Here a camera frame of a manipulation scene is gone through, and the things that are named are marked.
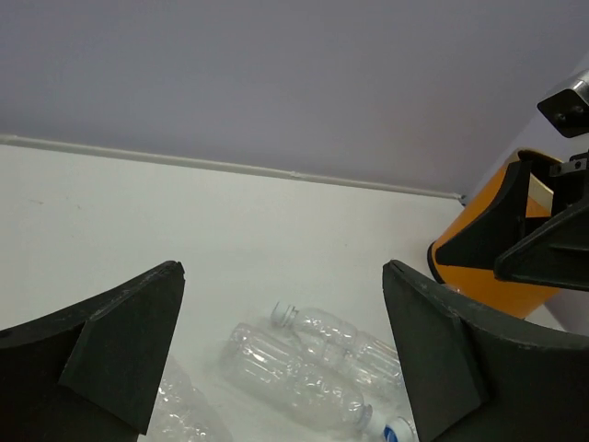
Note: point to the clear plastic bottle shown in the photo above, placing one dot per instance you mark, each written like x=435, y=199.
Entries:
x=181, y=412

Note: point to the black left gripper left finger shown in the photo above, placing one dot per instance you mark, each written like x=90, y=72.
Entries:
x=91, y=371

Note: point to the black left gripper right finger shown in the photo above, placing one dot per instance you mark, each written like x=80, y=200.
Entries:
x=473, y=373

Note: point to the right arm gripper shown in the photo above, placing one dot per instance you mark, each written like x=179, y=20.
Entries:
x=555, y=254

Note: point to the clear bottle blue cap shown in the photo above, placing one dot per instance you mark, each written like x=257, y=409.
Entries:
x=308, y=393

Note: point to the clear bottle white cap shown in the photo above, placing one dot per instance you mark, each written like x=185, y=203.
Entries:
x=369, y=362

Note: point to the orange cylindrical bin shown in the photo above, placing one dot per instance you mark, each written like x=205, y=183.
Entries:
x=516, y=200

